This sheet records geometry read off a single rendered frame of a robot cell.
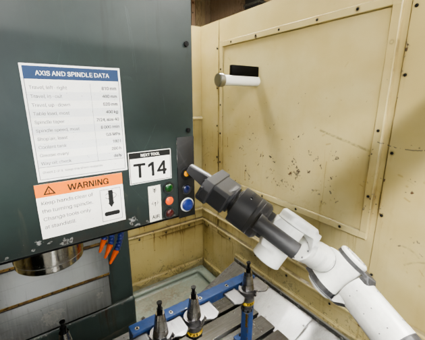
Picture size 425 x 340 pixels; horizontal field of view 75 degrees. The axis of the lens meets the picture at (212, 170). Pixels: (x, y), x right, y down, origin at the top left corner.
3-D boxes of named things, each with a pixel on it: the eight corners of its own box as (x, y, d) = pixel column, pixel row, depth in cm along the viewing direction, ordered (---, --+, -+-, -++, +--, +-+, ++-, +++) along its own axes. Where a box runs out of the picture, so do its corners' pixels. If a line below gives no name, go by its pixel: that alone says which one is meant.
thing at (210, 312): (222, 315, 87) (222, 313, 86) (208, 323, 84) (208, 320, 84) (209, 302, 92) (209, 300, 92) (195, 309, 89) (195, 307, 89)
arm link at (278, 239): (264, 197, 65) (305, 227, 63) (237, 233, 66) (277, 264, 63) (261, 198, 54) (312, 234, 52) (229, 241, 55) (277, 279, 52)
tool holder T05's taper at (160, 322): (165, 324, 81) (164, 304, 80) (171, 334, 78) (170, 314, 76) (150, 330, 79) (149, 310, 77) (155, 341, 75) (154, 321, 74)
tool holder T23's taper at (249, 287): (245, 282, 100) (246, 266, 98) (256, 287, 97) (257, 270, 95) (238, 288, 97) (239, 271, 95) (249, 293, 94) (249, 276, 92)
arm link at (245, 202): (229, 161, 67) (269, 190, 65) (211, 191, 71) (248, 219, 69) (206, 174, 56) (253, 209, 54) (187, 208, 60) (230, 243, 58)
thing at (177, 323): (191, 332, 81) (191, 329, 80) (175, 341, 78) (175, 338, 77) (180, 316, 86) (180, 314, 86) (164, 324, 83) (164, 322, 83)
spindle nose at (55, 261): (81, 238, 83) (76, 200, 80) (87, 265, 69) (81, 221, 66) (17, 251, 75) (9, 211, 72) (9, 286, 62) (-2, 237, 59)
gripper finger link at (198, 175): (191, 162, 65) (212, 177, 63) (186, 173, 66) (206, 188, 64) (188, 163, 63) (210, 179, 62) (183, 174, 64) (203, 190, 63)
